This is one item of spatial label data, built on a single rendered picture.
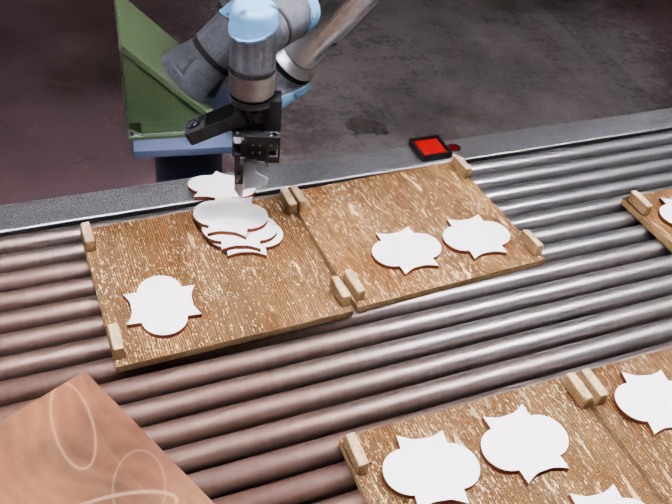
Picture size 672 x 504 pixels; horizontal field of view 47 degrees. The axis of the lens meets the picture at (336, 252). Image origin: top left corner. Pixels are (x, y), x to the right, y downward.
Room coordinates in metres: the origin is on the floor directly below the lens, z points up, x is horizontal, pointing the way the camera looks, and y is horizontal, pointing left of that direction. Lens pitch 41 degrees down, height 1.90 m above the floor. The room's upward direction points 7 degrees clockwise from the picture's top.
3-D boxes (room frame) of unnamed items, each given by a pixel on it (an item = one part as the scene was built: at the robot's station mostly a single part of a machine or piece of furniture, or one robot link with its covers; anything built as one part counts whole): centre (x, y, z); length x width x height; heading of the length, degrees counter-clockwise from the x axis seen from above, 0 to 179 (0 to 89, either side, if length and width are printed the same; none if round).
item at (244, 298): (1.01, 0.22, 0.93); 0.41 x 0.35 x 0.02; 118
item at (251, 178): (1.10, 0.17, 1.08); 0.06 x 0.03 x 0.09; 100
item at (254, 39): (1.12, 0.17, 1.34); 0.09 x 0.08 x 0.11; 154
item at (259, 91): (1.12, 0.17, 1.26); 0.08 x 0.08 x 0.05
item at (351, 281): (1.00, -0.04, 0.95); 0.06 x 0.02 x 0.03; 29
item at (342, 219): (1.21, -0.15, 0.93); 0.41 x 0.35 x 0.02; 119
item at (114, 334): (0.80, 0.33, 0.95); 0.06 x 0.02 x 0.03; 28
